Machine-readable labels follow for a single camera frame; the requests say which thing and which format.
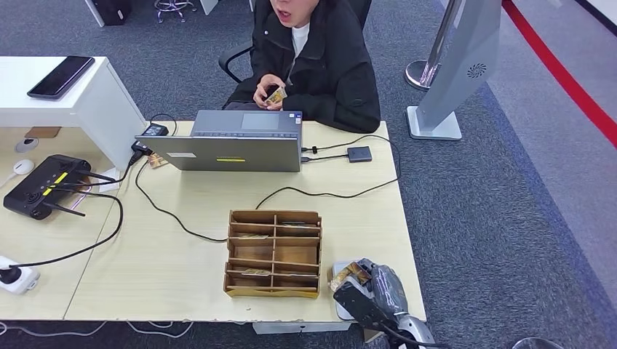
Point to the wooden card organizer box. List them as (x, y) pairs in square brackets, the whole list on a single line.
[(260, 255)]

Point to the black smartphone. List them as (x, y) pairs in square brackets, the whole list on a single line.
[(61, 77)]

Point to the black usb hub box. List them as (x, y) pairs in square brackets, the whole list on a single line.
[(359, 154)]

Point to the red barrier belt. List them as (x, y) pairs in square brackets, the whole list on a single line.
[(559, 63)]

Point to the black router with antennas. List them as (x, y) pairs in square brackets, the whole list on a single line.
[(33, 192)]

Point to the white round puck device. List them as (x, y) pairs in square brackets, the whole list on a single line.
[(23, 167)]

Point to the white card reader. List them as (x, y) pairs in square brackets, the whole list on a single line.
[(340, 310)]

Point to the person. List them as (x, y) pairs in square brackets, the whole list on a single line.
[(332, 72)]

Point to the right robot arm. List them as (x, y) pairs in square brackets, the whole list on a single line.
[(414, 332)]

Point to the wrist camera with black bracket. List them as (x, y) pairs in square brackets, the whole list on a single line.
[(359, 306)]

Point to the grey laptop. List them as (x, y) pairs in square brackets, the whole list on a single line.
[(217, 154)]

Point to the brown cardboard piece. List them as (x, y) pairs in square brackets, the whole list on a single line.
[(42, 132), (371, 335)]

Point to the white power strip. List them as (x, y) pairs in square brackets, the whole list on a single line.
[(26, 285)]

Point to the black power adapter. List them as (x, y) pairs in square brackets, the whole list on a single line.
[(155, 130)]

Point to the person's left hand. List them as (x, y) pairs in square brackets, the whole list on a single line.
[(280, 105)]

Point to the grey kiosk stand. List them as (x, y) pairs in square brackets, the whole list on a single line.
[(458, 72)]

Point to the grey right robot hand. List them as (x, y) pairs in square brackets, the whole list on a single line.
[(390, 289)]

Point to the chrome chair base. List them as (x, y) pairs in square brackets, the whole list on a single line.
[(174, 6)]

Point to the black computer case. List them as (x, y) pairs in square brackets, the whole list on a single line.
[(113, 10)]

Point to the person's right hand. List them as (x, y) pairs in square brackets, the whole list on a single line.
[(262, 86)]

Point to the black power plug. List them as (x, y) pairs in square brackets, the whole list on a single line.
[(10, 275)]

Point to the black office chair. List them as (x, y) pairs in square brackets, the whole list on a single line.
[(236, 51)]

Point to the grey desk grommet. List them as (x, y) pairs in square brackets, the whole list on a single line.
[(27, 145)]

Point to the white table leg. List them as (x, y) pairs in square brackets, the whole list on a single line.
[(94, 12), (208, 5)]

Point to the white box under desk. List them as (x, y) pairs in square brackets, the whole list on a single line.
[(299, 328)]

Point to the chrome stanchion post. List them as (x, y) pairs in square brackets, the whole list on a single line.
[(419, 77)]

